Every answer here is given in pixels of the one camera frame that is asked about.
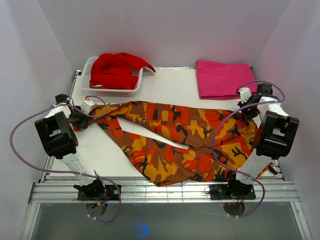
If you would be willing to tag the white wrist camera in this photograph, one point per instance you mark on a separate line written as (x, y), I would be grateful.
(87, 105)
(244, 93)

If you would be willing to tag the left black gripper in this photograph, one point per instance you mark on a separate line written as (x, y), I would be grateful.
(83, 123)

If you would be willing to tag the orange camouflage trousers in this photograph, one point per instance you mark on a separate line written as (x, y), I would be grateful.
(169, 144)

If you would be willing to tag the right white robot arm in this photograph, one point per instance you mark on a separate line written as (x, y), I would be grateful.
(273, 139)

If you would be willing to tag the pink folded trousers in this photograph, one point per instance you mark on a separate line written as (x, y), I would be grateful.
(220, 81)

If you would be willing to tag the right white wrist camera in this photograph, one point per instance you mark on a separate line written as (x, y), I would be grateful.
(244, 93)

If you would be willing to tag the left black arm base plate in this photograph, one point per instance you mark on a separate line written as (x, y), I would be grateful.
(108, 192)

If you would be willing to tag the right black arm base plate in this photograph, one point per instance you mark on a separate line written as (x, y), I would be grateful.
(224, 192)

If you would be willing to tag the white plastic basket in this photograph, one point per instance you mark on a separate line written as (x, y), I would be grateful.
(85, 78)

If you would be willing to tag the red garment in basket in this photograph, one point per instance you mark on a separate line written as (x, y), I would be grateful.
(114, 71)

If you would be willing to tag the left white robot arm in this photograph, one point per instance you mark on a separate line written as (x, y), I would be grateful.
(58, 139)

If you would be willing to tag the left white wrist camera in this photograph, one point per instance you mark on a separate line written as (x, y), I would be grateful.
(87, 105)

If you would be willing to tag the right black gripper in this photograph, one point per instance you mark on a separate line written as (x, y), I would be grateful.
(248, 116)

